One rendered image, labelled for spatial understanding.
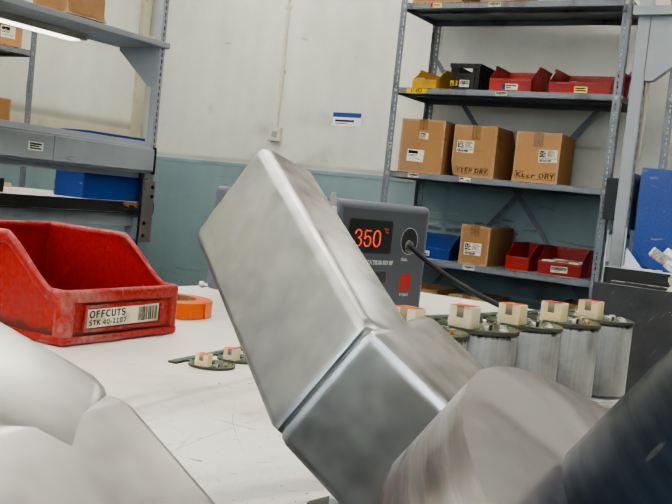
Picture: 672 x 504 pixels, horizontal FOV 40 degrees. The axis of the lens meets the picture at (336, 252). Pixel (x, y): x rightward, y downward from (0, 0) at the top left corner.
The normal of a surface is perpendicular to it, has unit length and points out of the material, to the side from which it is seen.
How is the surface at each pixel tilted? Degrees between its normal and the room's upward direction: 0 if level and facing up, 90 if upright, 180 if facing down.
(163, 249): 90
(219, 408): 0
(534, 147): 91
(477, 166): 89
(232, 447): 0
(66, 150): 90
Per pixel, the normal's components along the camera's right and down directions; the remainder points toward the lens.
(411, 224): 0.72, 0.11
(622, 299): -0.55, 0.00
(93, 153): 0.86, 0.12
